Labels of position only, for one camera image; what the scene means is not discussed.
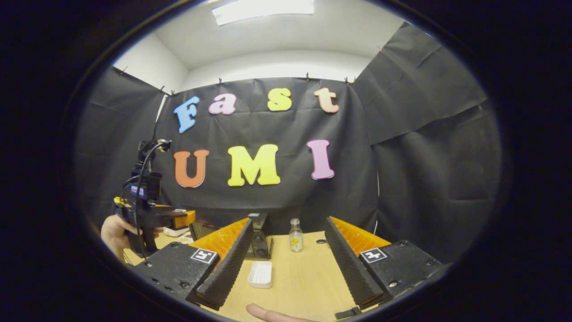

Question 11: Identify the black backdrop cloth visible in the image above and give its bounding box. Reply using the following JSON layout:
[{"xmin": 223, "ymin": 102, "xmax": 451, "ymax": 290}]
[{"xmin": 74, "ymin": 21, "xmax": 503, "ymax": 264}]

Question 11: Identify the small clear glass bottle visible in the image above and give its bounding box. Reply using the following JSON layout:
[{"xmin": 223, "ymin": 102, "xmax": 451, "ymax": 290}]
[{"xmin": 289, "ymin": 218, "xmax": 303, "ymax": 253}]

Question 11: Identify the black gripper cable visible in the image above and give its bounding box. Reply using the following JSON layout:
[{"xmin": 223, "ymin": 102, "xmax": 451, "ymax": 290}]
[{"xmin": 133, "ymin": 141, "xmax": 172, "ymax": 262}]

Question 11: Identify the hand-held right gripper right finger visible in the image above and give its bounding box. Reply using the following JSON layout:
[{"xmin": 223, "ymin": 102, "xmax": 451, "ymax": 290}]
[{"xmin": 324, "ymin": 216, "xmax": 451, "ymax": 311}]

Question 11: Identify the large ceiling light panel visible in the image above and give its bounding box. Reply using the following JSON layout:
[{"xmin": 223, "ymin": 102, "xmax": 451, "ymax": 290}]
[{"xmin": 211, "ymin": 0, "xmax": 315, "ymax": 26}]

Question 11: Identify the black electric oven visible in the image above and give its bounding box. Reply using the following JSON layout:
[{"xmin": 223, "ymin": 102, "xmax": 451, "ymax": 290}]
[{"xmin": 190, "ymin": 212, "xmax": 274, "ymax": 260}]

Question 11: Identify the white rectangular dish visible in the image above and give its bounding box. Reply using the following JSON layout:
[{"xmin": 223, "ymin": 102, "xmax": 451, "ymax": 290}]
[{"xmin": 248, "ymin": 261, "xmax": 273, "ymax": 289}]

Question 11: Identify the row of cloth clips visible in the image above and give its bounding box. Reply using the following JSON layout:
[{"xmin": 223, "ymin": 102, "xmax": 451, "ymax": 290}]
[{"xmin": 119, "ymin": 46, "xmax": 384, "ymax": 96}]

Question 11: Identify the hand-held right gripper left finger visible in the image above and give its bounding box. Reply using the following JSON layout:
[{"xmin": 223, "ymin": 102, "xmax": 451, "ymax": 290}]
[{"xmin": 132, "ymin": 217, "xmax": 255, "ymax": 311}]

